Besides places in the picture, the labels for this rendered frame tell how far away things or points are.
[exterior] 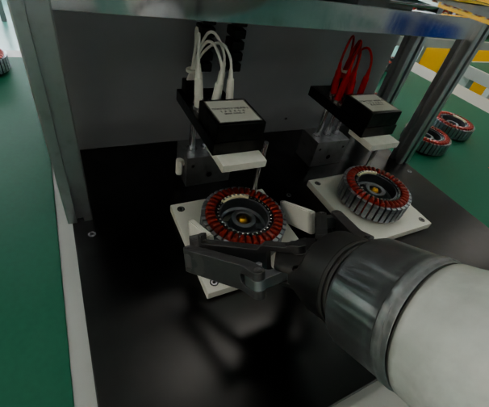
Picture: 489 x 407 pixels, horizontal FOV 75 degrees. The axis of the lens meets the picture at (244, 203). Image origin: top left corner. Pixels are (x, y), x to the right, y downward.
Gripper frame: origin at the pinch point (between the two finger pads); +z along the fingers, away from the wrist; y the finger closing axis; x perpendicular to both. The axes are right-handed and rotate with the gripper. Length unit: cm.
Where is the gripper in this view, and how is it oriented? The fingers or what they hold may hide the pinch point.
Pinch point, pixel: (243, 221)
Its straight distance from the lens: 42.2
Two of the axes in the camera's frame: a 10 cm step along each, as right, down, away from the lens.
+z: -4.6, -2.1, 8.7
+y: 8.9, -1.7, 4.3
